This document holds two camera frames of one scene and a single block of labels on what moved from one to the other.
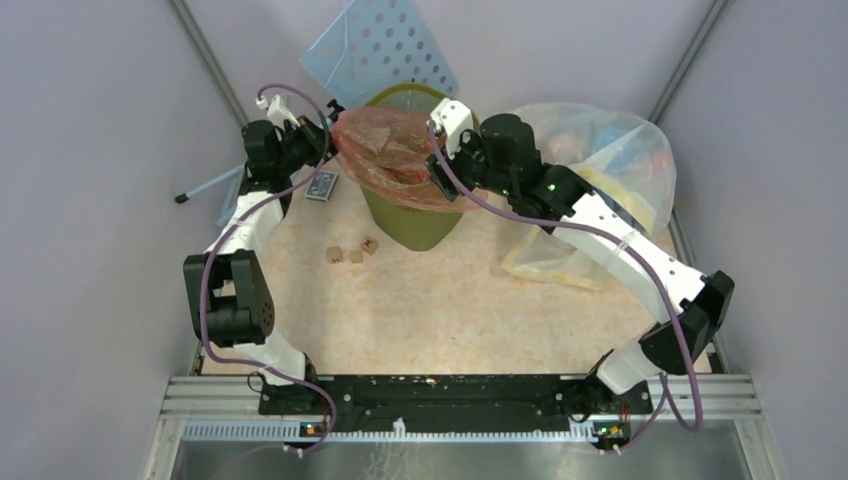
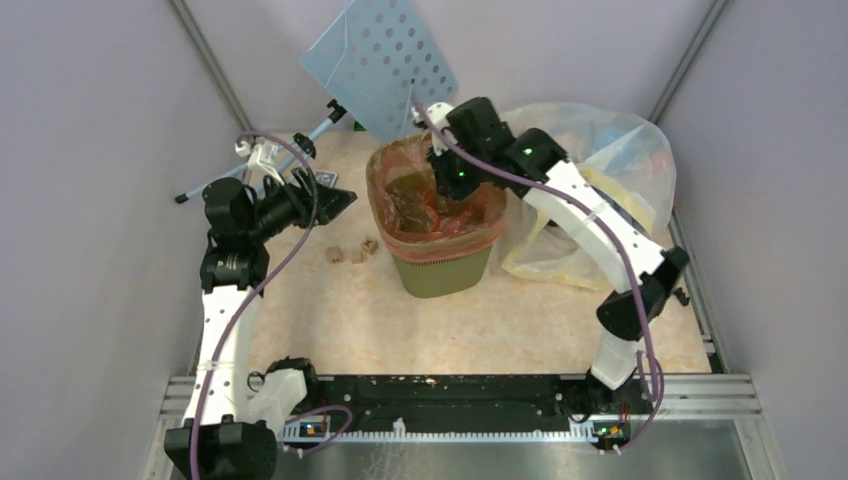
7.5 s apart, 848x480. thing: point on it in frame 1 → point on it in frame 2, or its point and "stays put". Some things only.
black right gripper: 442,176 stays put
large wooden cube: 335,255 stays put
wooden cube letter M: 369,245 stays put
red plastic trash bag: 388,149 → 414,216
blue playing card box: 321,186 stays put
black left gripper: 321,145 → 300,197
